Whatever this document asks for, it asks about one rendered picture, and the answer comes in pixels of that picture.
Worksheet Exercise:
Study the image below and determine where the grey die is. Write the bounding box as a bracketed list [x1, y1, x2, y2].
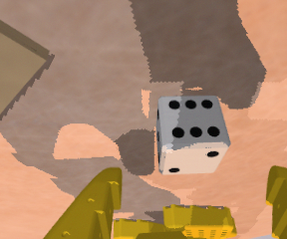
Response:
[155, 96, 231, 175]

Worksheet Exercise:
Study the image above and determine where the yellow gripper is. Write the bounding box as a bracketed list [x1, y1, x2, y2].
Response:
[43, 165, 287, 239]

